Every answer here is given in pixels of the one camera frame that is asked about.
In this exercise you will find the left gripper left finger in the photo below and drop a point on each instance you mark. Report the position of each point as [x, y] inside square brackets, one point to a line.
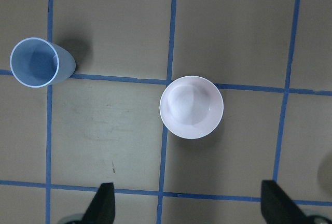
[102, 207]

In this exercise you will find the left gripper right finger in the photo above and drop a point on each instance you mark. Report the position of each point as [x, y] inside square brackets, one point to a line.
[277, 207]

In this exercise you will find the blue cup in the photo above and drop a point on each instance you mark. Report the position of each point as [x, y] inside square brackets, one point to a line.
[37, 63]

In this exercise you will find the pink bowl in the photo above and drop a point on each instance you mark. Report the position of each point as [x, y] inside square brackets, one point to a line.
[191, 107]

